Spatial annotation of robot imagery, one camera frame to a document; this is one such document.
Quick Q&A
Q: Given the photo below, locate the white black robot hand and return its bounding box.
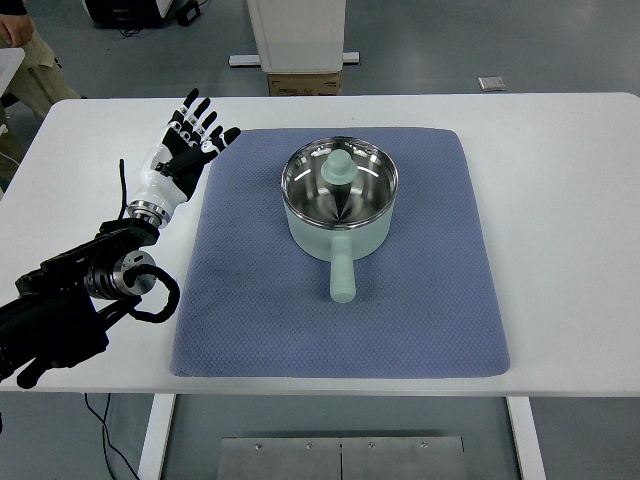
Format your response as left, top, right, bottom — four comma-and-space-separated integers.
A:
126, 89, 241, 228

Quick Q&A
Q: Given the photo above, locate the green pot with handle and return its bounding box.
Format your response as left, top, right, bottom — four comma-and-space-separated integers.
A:
281, 136, 399, 303

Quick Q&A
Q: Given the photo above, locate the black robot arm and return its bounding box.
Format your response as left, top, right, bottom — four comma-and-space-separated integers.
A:
1, 218, 180, 389

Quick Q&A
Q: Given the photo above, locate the person in beige trousers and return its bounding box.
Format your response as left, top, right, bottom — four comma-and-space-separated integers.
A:
0, 0, 81, 121

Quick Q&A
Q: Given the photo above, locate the glass lid green knob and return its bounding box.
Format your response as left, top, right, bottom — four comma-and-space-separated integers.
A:
281, 136, 398, 230

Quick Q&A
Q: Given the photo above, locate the black equipment on floor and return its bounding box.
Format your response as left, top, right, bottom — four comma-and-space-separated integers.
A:
82, 0, 206, 29

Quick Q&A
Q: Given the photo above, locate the cardboard box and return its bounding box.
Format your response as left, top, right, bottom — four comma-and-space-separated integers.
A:
267, 71, 342, 97

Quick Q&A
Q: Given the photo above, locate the blue quilted mat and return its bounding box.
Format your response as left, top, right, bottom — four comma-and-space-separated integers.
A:
171, 127, 510, 379

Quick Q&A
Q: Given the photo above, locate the white side table corner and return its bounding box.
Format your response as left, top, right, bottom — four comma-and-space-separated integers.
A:
0, 47, 25, 95

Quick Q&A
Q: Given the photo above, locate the left white table leg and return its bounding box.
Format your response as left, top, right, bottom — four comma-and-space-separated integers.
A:
137, 393, 177, 480

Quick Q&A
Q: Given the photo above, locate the white table leg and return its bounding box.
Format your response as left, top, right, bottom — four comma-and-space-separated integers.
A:
137, 393, 177, 480
506, 396, 547, 480

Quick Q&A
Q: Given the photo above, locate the grey floor plate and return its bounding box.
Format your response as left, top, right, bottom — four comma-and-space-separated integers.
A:
477, 76, 507, 92

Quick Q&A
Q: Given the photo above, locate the right white table leg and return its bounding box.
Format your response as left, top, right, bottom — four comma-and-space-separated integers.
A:
506, 396, 547, 480

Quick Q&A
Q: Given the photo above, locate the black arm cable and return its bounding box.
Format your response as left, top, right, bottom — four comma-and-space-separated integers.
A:
117, 159, 182, 324

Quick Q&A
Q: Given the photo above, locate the white cabinet pedestal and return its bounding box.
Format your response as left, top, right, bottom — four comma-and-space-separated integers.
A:
229, 0, 360, 74

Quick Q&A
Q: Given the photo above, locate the black floor cable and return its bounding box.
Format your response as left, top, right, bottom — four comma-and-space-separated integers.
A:
83, 392, 139, 480

